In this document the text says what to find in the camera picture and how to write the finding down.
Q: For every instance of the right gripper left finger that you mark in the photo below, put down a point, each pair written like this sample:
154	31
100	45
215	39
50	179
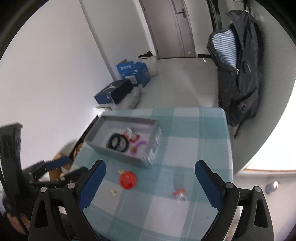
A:
88	184

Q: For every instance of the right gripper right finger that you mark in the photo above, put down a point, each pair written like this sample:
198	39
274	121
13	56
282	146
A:
213	186

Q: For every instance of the red clear ring charm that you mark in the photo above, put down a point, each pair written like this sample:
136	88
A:
180	196

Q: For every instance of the person's left hand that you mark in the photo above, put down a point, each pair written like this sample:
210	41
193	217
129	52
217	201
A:
13	221

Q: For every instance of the small yellow white charm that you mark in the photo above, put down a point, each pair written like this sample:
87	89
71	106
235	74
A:
113	193

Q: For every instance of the brown cardboard box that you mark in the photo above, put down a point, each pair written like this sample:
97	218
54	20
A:
60	171

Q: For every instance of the red round flag badge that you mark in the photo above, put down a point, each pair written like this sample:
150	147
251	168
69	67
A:
127	180

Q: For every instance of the teal plaid tablecloth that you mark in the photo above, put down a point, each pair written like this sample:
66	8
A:
149	211

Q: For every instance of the small grey can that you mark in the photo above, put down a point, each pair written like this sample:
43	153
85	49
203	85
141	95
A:
272	187

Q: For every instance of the grey cardboard tray box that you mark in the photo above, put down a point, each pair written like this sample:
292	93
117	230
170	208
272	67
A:
126	138

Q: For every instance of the clear plastic wrapped bundle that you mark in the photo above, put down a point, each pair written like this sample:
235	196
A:
131	100

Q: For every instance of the dark blue shoe box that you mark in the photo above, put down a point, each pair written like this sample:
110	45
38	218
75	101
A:
114	92

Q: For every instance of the blue cardboard box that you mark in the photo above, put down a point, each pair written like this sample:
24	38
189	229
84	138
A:
137	72

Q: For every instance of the white plastic bag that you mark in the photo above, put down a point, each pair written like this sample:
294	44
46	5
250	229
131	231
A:
151	62

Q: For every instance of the black backpack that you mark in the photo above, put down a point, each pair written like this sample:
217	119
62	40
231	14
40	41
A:
237	51

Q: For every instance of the grey door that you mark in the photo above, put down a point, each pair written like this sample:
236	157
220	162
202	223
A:
170	28

